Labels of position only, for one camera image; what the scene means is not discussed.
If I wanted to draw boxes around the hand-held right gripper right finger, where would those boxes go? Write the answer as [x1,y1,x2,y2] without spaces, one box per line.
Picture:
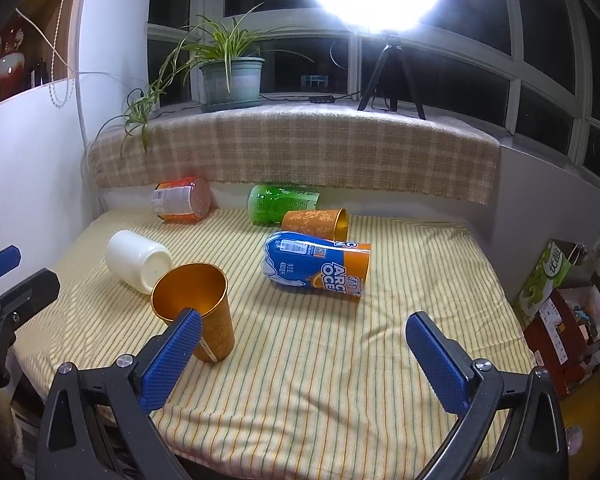
[406,311,569,480]

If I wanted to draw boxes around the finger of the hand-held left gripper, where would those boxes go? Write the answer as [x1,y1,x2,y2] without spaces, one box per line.
[0,268,61,361]
[0,245,22,288]

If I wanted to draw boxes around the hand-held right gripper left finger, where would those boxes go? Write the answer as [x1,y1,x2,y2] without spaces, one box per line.
[35,308,203,480]

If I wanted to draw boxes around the gold patterned metal cup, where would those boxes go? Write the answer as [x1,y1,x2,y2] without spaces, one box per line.
[151,261,236,364]

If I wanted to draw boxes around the white plastic cup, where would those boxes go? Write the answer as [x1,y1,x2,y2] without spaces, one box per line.
[105,230,174,295]

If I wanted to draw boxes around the orange patterned metal cup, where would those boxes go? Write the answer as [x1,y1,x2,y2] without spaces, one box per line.
[281,208,349,244]

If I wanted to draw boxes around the yellow striped cloth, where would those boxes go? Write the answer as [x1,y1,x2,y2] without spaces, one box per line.
[10,207,538,466]

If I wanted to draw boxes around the red cardboard box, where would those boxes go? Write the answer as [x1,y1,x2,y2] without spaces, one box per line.
[522,286,600,402]

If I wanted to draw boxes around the green and white carton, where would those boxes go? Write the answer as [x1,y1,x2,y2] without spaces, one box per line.
[512,238,589,330]

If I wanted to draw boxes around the yellow container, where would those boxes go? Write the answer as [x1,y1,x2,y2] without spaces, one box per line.
[560,367,600,480]

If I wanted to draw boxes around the green bottle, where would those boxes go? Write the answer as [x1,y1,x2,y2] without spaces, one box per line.
[246,184,322,225]

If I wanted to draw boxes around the red and white vase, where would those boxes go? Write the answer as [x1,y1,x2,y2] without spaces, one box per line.
[0,14,29,111]

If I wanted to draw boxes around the wooden shelf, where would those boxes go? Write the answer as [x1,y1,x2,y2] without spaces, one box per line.
[0,0,95,114]

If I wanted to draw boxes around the beige plaid cloth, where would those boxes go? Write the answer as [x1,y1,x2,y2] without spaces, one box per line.
[86,105,502,206]

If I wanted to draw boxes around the potted spider plant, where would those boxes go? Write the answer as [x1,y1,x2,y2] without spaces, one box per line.
[94,2,316,161]

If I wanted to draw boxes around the black tripod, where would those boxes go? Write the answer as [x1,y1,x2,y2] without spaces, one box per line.
[356,31,427,121]

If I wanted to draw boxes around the white bead cord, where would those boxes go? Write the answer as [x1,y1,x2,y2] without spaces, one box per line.
[14,0,82,110]

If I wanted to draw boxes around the black power strip with cable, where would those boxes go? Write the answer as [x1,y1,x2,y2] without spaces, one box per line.
[259,92,367,106]

